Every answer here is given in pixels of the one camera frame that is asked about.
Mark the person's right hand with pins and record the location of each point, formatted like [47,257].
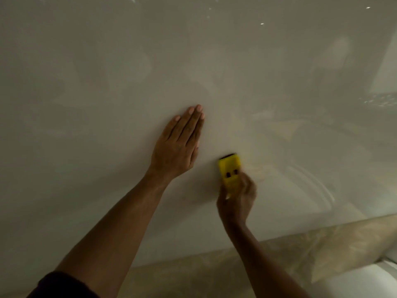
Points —
[237,204]

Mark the person's left hand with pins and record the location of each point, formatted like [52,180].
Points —
[175,148]

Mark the yellow whiteboard eraser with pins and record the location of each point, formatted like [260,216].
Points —
[229,169]

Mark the white glossy whiteboard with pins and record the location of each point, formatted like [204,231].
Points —
[93,121]

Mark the person's right forearm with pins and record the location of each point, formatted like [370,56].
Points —
[263,263]

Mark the person's left forearm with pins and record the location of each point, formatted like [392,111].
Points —
[108,232]

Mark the white plastic chair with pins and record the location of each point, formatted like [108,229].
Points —
[359,282]

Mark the black shirt sleeve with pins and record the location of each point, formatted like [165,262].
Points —
[62,287]

